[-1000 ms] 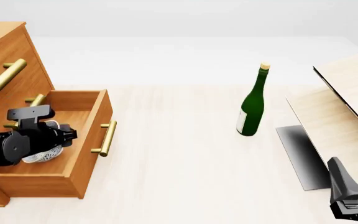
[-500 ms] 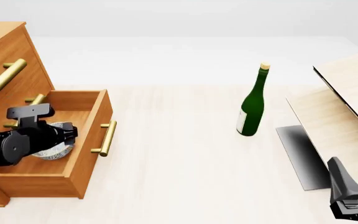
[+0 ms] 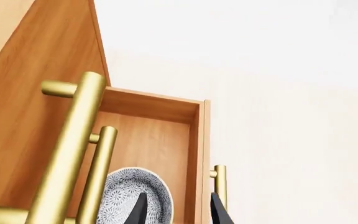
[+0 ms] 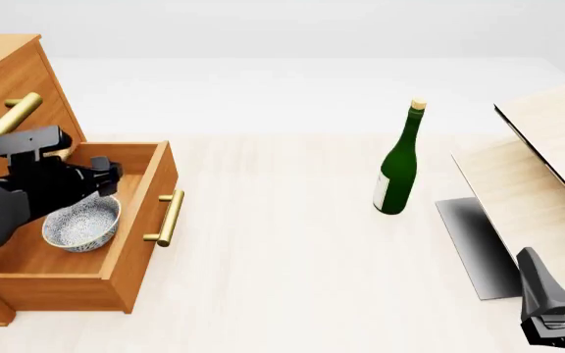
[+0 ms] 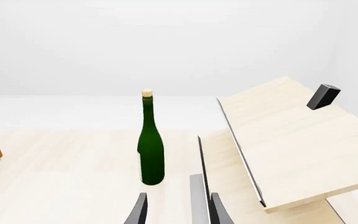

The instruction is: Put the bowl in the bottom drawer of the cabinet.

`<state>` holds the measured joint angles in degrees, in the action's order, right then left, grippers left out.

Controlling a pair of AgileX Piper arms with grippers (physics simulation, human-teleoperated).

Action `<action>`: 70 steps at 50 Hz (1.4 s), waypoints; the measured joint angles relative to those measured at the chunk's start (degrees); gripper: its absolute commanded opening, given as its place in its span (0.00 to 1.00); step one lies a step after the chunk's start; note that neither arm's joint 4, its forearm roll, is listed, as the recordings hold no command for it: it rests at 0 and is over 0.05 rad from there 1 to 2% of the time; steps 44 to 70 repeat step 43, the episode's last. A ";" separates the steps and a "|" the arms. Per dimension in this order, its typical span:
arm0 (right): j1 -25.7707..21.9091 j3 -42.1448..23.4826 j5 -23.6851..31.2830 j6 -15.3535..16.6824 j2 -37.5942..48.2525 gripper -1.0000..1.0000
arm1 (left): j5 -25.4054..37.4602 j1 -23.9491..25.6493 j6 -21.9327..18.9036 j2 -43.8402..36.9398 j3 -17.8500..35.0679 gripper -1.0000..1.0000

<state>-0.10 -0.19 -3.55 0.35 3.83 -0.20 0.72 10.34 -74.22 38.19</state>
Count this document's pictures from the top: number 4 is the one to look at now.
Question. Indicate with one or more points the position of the green wine bottle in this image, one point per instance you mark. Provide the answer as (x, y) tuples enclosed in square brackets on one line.
[(396, 176)]

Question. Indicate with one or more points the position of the blue white patterned bowl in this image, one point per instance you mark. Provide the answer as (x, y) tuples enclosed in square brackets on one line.
[(79, 228)]

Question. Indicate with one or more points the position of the wooden cabinet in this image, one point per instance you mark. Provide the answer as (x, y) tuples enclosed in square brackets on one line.
[(3, 70)]

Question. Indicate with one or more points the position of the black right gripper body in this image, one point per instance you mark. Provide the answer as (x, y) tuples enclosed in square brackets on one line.
[(557, 334)]

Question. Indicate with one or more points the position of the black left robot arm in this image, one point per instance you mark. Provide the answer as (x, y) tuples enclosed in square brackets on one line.
[(22, 198)]

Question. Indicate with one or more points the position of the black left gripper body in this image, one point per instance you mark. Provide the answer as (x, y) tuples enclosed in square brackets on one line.
[(106, 175)]

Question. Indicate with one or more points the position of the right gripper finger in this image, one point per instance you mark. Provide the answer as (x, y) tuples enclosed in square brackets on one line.
[(542, 287)]

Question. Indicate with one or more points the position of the pale wooden rack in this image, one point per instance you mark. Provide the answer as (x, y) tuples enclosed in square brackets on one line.
[(518, 184)]

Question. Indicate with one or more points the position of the open wooden drawer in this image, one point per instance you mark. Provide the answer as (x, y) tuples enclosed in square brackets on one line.
[(130, 228)]

